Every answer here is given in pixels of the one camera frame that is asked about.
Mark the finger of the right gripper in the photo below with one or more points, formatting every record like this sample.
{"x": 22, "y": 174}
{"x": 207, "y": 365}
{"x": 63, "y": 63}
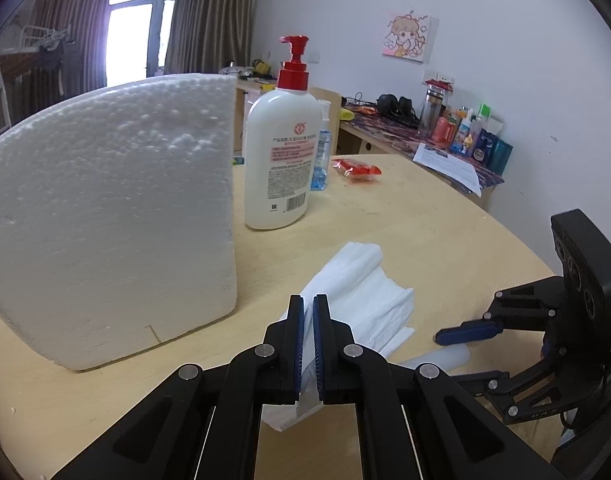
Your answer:
{"x": 469, "y": 331}

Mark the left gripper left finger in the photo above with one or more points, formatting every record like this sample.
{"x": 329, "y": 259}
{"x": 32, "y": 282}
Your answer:
{"x": 291, "y": 346}

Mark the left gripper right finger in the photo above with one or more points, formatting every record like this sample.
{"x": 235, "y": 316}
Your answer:
{"x": 326, "y": 343}

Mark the white foam tube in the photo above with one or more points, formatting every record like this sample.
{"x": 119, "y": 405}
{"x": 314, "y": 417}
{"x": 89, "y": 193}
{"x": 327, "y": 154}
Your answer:
{"x": 447, "y": 358}

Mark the white tissue stack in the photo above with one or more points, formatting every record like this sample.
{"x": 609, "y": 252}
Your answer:
{"x": 361, "y": 295}

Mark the white paper sheet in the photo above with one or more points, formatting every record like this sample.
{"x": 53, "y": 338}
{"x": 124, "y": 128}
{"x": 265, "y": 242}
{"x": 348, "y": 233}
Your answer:
{"x": 448, "y": 165}

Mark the clear blue spray bottle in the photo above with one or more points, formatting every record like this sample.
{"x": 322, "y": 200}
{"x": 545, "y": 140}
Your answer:
{"x": 322, "y": 158}

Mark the red snack packet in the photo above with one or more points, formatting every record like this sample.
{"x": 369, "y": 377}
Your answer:
{"x": 354, "y": 169}

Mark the white lotion pump bottle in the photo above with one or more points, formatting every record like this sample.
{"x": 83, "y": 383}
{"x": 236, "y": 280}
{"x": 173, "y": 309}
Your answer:
{"x": 280, "y": 141}

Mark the white styrofoam box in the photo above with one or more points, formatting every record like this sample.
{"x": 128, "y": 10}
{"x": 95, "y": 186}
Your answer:
{"x": 116, "y": 219}

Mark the wooden smiley face chair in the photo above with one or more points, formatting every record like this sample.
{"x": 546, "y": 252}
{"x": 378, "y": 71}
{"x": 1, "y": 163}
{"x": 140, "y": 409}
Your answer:
{"x": 334, "y": 99}

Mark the brown curtain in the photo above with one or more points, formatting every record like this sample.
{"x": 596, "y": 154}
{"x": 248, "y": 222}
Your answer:
{"x": 207, "y": 35}

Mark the metal bunk bed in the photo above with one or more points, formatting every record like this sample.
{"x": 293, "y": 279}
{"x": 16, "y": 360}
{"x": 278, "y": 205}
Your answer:
{"x": 37, "y": 47}

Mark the anime girl wall picture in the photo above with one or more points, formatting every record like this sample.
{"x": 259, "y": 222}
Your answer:
{"x": 408, "y": 36}

